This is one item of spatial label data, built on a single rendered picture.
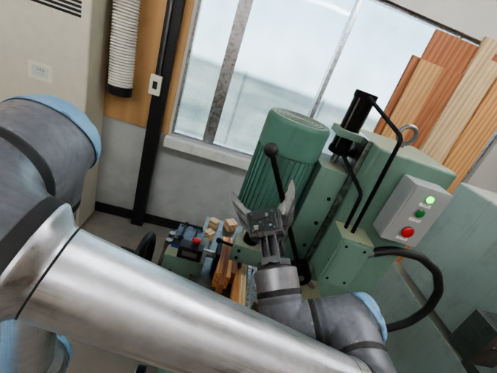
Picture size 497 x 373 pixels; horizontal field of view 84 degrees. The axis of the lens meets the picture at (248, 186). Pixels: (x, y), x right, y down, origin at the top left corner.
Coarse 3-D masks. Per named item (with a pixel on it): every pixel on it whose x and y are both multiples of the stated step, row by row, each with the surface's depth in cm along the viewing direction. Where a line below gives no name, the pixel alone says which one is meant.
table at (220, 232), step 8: (216, 232) 120; (224, 232) 121; (232, 232) 123; (240, 232) 125; (232, 240) 119; (208, 248) 109; (216, 248) 111; (208, 264) 102; (208, 272) 98; (192, 280) 93; (200, 280) 94; (208, 280) 95; (208, 288) 92; (224, 296) 92
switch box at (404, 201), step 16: (400, 192) 68; (416, 192) 64; (432, 192) 64; (448, 192) 66; (384, 208) 72; (400, 208) 66; (416, 208) 66; (432, 208) 66; (384, 224) 70; (400, 224) 68; (416, 224) 68; (400, 240) 70; (416, 240) 70
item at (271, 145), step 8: (272, 144) 63; (264, 152) 64; (272, 152) 63; (272, 160) 65; (272, 168) 66; (280, 184) 67; (280, 192) 68; (280, 200) 69; (288, 232) 73; (296, 248) 76; (296, 256) 77; (296, 264) 78; (304, 264) 79; (304, 272) 77; (304, 280) 78; (312, 288) 82
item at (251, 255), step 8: (240, 240) 92; (232, 248) 92; (240, 248) 90; (248, 248) 90; (256, 248) 91; (232, 256) 92; (240, 256) 92; (248, 256) 92; (256, 256) 91; (248, 264) 93; (256, 264) 93
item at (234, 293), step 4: (240, 268) 100; (236, 272) 97; (240, 272) 98; (236, 276) 96; (236, 280) 94; (232, 284) 95; (236, 284) 92; (232, 288) 93; (236, 288) 91; (232, 292) 90; (236, 292) 89; (232, 296) 88; (236, 296) 88; (236, 300) 87
